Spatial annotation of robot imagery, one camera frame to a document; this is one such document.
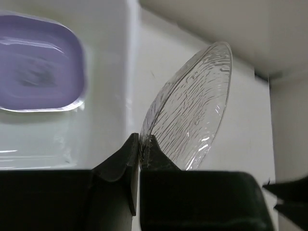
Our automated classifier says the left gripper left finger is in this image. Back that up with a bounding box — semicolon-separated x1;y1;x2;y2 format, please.
0;133;139;231

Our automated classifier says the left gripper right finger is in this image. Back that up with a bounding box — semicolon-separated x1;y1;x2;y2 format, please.
140;136;274;231

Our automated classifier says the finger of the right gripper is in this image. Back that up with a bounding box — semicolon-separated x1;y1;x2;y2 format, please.
263;176;308;201
274;203;308;231

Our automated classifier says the clear textured plate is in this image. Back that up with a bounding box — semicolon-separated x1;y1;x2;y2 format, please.
139;41;232;170

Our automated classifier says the purple panda plate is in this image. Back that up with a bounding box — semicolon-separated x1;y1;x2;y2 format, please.
0;13;88;113

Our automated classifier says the white plastic bin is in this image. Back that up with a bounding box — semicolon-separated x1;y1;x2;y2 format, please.
0;0;140;170

